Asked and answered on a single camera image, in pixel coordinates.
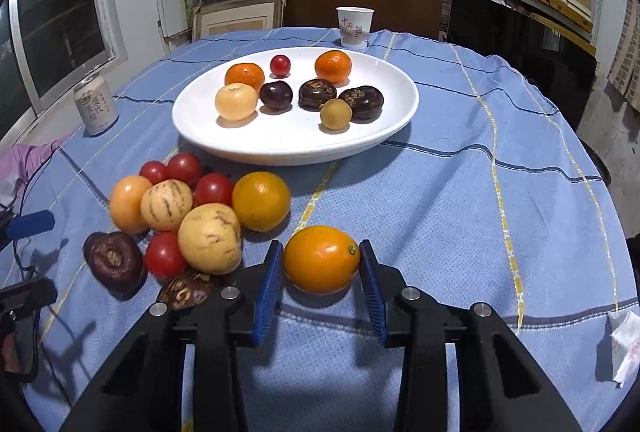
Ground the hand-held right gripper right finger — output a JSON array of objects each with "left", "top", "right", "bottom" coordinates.
[{"left": 357, "top": 239, "right": 583, "bottom": 432}]

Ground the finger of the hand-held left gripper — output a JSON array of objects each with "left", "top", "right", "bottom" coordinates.
[
  {"left": 6, "top": 211, "right": 56, "bottom": 239},
  {"left": 0, "top": 277, "right": 58, "bottom": 313}
]

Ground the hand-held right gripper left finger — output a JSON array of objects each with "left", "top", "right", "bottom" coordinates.
[{"left": 59, "top": 239, "right": 286, "bottom": 432}]

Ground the orange tomato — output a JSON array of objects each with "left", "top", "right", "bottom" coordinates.
[{"left": 283, "top": 225, "right": 361, "bottom": 296}]

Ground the striped pepino melon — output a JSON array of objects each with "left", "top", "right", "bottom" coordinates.
[
  {"left": 178, "top": 203, "right": 243, "bottom": 275},
  {"left": 140, "top": 179, "right": 194, "bottom": 233}
]

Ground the dark water chestnut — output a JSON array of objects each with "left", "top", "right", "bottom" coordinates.
[
  {"left": 82, "top": 232, "right": 148, "bottom": 300},
  {"left": 298, "top": 79, "right": 338, "bottom": 112},
  {"left": 157, "top": 269, "right": 221, "bottom": 311},
  {"left": 338, "top": 85, "right": 385, "bottom": 120}
]

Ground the yellow-orange tomato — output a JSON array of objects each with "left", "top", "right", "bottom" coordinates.
[{"left": 231, "top": 171, "right": 292, "bottom": 233}]

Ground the pale orange smooth fruit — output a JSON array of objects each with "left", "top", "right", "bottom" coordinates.
[{"left": 109, "top": 175, "right": 153, "bottom": 235}]

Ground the white oval plate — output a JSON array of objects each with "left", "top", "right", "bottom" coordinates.
[{"left": 171, "top": 46, "right": 420, "bottom": 166}]

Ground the small brown longan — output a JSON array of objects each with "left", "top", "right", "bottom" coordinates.
[{"left": 320, "top": 99, "right": 352, "bottom": 131}]

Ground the pale yellow smooth fruit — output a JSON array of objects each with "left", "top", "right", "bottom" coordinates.
[{"left": 215, "top": 83, "right": 259, "bottom": 121}]

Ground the dark purple round fruit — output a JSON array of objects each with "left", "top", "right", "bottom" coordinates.
[{"left": 259, "top": 81, "right": 293, "bottom": 110}]

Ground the orange tangerine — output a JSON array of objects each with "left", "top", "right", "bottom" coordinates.
[
  {"left": 224, "top": 62, "right": 265, "bottom": 93},
  {"left": 314, "top": 50, "right": 353, "bottom": 84}
]

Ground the pink garment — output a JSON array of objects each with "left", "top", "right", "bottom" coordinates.
[{"left": 0, "top": 139, "right": 61, "bottom": 213}]

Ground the blue checked tablecloth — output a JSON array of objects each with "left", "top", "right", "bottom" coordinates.
[{"left": 0, "top": 26, "right": 640, "bottom": 432}]

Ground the cream beverage can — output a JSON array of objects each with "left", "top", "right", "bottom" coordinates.
[{"left": 73, "top": 74, "right": 119, "bottom": 136}]

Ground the aluminium framed window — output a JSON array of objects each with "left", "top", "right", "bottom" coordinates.
[{"left": 0, "top": 0, "right": 128, "bottom": 133}]

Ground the crumpled white tissue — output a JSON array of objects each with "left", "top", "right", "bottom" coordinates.
[{"left": 607, "top": 309, "right": 640, "bottom": 385}]

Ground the white paper cup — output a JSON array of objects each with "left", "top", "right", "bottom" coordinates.
[{"left": 336, "top": 6, "right": 375, "bottom": 50}]

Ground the black panel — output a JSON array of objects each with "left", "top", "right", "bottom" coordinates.
[{"left": 445, "top": 0, "right": 598, "bottom": 128}]

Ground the brown board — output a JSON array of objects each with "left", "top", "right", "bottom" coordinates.
[{"left": 274, "top": 0, "right": 446, "bottom": 38}]

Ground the thin black cable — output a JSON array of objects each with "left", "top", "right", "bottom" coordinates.
[{"left": 10, "top": 139, "right": 71, "bottom": 273}]

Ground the wooden picture frame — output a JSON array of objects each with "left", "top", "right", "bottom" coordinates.
[{"left": 192, "top": 0, "right": 288, "bottom": 40}]

